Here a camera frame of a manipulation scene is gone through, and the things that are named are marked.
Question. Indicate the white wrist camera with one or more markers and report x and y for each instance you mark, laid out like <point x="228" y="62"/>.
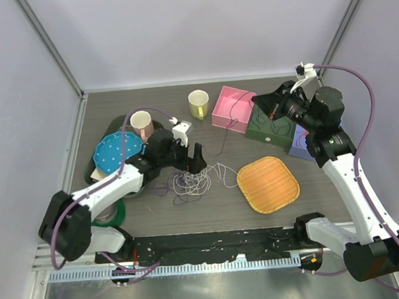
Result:
<point x="305" y="74"/>
<point x="181" y="130"/>

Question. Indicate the cream wooden board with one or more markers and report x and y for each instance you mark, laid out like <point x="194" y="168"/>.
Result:
<point x="97" y="175"/>

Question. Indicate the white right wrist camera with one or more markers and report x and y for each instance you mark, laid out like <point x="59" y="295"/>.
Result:
<point x="305" y="74"/>

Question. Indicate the green drawer box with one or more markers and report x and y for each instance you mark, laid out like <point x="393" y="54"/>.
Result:
<point x="273" y="132"/>

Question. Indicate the green tape roll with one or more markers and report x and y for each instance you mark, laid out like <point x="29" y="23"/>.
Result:
<point x="113" y="215"/>

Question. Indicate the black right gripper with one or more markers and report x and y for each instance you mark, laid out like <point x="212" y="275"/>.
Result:
<point x="274" y="103"/>

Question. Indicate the pink mug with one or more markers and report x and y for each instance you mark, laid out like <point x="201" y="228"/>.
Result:
<point x="142" y="124"/>

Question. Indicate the yellow mug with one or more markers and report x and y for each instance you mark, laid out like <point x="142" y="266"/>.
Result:
<point x="198" y="104"/>

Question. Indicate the dark green tray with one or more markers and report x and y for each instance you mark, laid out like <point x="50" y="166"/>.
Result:
<point x="114" y="127"/>

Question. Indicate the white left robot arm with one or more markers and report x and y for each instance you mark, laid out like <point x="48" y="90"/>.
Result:
<point x="67" y="226"/>

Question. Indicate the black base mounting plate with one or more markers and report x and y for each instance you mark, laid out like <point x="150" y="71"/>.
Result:
<point x="215" y="247"/>

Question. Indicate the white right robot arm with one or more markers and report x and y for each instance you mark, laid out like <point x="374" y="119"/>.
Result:
<point x="372" y="250"/>

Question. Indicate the pink drawer box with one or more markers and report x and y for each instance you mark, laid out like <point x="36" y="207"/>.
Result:
<point x="233" y="109"/>

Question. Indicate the orange woven basket tray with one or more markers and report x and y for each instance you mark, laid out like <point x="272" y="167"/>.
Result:
<point x="268" y="185"/>

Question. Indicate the blue drawer box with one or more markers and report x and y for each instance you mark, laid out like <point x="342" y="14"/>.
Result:
<point x="299" y="147"/>

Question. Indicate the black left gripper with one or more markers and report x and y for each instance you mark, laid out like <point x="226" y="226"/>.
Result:
<point x="194" y="165"/>

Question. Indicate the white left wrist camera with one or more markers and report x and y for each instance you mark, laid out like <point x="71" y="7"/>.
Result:
<point x="181" y="130"/>

